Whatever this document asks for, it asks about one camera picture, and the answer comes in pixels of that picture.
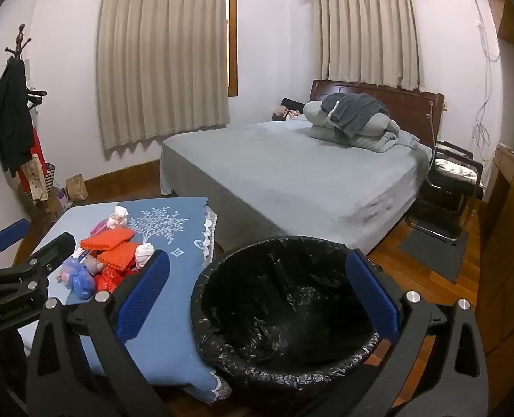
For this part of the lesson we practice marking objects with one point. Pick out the white lace table cover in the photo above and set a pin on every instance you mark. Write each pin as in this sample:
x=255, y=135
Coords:
x=211, y=226

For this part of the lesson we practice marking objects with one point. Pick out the cardboard box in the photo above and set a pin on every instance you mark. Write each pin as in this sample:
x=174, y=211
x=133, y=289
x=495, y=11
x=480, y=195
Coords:
x=57, y=210

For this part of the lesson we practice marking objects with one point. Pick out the narrow beige curtain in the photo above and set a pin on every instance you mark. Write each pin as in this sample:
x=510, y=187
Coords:
x=370, y=34

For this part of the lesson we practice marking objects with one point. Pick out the beige tote bag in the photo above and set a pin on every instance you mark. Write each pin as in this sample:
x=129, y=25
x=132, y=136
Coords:
x=35, y=180

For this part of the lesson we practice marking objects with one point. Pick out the wide beige curtain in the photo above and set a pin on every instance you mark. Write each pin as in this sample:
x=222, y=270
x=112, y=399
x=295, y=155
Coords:
x=161, y=61

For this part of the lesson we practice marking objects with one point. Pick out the folded grey blankets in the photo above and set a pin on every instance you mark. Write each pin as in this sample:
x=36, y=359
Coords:
x=413, y=108

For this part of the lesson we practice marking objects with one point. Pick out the black-lined waste bin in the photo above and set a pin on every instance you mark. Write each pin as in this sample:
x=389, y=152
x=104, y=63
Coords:
x=283, y=304

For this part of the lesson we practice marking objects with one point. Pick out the striped bag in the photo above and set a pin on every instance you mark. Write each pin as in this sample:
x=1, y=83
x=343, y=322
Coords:
x=49, y=178

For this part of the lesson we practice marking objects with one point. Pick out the dark wooden coat rack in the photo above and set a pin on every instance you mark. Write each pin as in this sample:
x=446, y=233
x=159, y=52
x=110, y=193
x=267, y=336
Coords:
x=20, y=37

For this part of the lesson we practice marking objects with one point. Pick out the black metal chair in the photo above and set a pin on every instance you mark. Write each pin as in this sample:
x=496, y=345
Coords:
x=444, y=200

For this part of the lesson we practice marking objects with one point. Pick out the orange textured cloth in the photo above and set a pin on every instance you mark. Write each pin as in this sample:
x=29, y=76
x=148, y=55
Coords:
x=118, y=254

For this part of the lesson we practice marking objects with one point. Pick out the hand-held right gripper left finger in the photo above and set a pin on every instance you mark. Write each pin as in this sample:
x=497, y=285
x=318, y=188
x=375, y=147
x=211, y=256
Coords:
x=144, y=299

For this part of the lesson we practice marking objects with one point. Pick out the purple bag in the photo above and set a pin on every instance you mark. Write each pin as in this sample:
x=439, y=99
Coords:
x=65, y=195

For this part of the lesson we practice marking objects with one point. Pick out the black coat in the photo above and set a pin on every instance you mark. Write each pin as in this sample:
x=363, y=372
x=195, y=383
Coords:
x=11, y=117

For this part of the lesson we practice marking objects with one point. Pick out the blue plastic bag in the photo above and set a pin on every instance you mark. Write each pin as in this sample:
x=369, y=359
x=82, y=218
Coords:
x=81, y=280

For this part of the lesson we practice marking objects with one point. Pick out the blue tree-print tablecloth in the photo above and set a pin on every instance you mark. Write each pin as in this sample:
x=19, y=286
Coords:
x=174, y=312

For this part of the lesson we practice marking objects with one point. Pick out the wooden window frame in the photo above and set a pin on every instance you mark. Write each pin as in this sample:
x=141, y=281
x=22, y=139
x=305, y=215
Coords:
x=233, y=43

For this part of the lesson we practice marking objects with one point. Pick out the patterned chair cushion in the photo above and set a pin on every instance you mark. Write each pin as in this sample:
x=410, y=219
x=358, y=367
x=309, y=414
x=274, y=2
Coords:
x=455, y=168

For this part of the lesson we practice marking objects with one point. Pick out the white paper packet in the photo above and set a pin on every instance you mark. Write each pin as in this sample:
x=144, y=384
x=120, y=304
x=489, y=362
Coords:
x=82, y=255

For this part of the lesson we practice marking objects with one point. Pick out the grey bed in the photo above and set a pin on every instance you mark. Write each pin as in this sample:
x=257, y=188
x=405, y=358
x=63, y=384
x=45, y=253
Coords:
x=283, y=173

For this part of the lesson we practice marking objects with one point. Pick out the brown paper bag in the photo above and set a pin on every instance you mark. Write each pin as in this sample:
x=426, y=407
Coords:
x=76, y=187

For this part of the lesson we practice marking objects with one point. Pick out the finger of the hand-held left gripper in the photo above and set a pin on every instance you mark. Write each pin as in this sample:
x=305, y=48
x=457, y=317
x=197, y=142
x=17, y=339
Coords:
x=9, y=234
x=57, y=247

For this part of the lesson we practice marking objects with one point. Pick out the stuffed toy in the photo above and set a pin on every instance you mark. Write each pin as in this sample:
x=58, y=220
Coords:
x=289, y=105

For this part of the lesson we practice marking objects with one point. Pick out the grey folded duvet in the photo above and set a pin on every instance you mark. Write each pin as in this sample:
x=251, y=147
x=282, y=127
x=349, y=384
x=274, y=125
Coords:
x=383, y=137

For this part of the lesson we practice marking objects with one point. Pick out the pink fabric pouch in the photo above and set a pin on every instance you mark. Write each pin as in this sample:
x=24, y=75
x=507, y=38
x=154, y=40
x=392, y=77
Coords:
x=100, y=228

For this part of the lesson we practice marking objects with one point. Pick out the orange foam net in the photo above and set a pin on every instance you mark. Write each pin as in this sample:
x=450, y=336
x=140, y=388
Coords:
x=107, y=239

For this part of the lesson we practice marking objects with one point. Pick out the grey pillow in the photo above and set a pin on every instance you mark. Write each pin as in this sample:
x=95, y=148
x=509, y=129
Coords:
x=318, y=115

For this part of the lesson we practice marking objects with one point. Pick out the dark grey towel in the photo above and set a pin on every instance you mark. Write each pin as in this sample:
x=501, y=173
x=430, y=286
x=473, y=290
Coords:
x=357, y=108

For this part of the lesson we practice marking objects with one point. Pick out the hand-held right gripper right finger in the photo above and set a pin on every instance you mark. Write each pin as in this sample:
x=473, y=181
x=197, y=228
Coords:
x=372, y=295

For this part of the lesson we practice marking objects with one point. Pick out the grey floor mat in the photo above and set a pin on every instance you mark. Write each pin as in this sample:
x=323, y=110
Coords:
x=435, y=252

